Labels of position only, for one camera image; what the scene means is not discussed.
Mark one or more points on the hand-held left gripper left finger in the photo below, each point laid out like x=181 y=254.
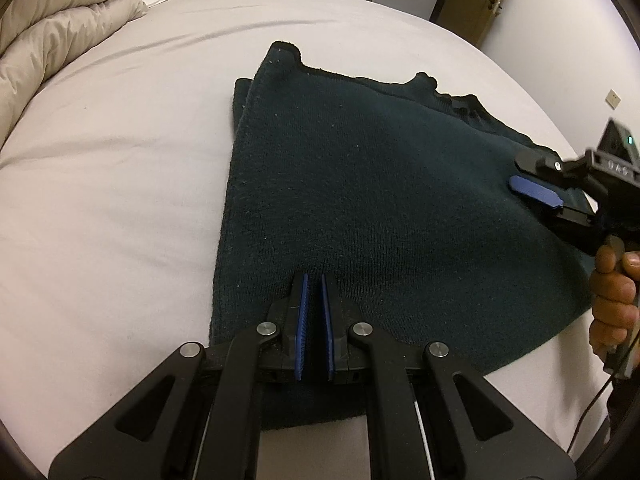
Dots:
x=301 y=330

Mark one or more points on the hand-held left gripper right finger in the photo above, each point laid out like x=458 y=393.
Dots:
x=327 y=330

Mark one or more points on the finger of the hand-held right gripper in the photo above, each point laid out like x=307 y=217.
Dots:
x=535 y=162
x=530 y=190

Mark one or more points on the dark green sweater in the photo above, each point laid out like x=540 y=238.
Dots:
x=375 y=185

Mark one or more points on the person's right hand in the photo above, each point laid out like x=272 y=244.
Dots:
x=610 y=300

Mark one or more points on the bed with white sheet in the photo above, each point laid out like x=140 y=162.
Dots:
x=125 y=160

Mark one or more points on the beige folded duvet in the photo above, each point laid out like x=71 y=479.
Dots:
x=60 y=20

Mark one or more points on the beige wall socket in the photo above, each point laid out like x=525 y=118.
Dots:
x=614 y=99

